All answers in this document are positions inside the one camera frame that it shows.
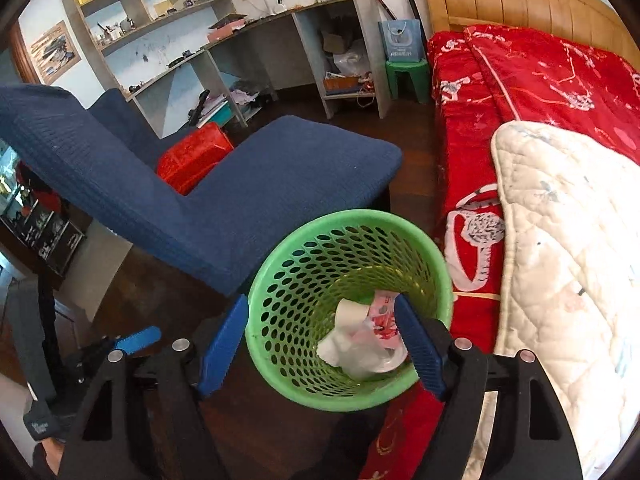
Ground framed wall picture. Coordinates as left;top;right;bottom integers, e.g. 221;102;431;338
30;20;82;86

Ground person's left forearm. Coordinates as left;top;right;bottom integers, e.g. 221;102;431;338
32;437;66;478

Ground red printed blanket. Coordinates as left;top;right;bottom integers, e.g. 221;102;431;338
360;24;640;480

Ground white quilted blanket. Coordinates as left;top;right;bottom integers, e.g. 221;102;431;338
490;121;640;480

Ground white tissue roll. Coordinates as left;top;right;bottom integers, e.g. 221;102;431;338
334;299;374;335

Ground blue-grey paper bag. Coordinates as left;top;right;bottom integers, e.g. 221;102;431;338
378;19;423;63

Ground black display boxes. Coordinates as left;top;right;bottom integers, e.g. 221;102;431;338
0;200;86;276

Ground blue sofa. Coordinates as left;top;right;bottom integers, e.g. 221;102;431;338
0;84;405;297

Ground white plastic bag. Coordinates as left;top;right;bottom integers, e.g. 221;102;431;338
332;40;373;78

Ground green perforated basket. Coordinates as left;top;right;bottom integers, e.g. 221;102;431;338
245;209;455;413

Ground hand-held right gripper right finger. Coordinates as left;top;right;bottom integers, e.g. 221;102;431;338
392;294;585;480

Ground green plastic stool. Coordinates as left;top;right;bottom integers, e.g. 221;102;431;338
385;58;432;105

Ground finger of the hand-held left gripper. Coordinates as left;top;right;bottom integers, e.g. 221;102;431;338
112;326;162;356

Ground pink book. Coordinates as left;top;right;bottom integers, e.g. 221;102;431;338
207;19;248;43

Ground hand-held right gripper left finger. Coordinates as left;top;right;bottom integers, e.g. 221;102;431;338
59;294;250;480

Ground grey desk with shelves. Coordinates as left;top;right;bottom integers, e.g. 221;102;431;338
59;0;392;141

